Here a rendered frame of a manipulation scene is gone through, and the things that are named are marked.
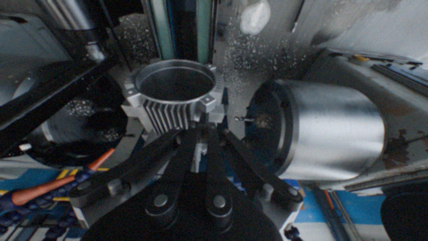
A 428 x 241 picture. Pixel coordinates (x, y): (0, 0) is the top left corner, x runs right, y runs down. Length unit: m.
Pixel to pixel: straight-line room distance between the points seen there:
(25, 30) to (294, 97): 0.68
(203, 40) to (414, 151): 0.45
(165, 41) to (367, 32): 0.59
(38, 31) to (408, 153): 0.91
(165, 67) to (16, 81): 0.22
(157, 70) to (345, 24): 0.55
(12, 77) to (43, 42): 0.30
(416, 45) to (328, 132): 0.57
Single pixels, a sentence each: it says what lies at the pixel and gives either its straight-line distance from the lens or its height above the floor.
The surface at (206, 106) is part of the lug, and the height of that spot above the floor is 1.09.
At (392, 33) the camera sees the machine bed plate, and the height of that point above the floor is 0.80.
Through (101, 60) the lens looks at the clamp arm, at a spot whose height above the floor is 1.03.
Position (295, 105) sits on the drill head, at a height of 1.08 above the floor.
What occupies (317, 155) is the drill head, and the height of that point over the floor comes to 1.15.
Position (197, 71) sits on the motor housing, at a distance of 0.32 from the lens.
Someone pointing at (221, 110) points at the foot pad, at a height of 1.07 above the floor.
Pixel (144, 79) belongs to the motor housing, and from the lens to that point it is 0.30.
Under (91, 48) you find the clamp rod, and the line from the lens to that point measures 0.30.
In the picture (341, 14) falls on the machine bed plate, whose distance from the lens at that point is 0.56.
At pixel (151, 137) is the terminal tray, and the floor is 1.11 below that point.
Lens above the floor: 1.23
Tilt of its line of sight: 41 degrees down
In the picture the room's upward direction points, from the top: 179 degrees counter-clockwise
